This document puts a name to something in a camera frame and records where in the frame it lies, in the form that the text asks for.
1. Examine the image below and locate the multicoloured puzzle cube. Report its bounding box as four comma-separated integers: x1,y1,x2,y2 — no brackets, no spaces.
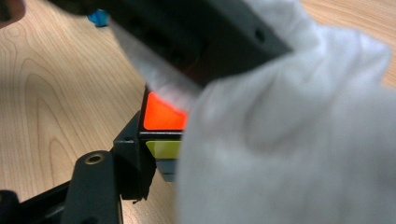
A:
138,85,190,183

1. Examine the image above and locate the blue wet wipe packet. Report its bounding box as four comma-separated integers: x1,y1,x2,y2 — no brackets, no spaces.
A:
86,8,110,28

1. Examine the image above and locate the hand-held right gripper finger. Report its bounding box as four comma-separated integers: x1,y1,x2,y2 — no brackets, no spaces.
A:
112,110,157,204

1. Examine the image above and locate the white wet wipe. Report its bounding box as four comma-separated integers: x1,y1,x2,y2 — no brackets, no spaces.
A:
108,0,396,224

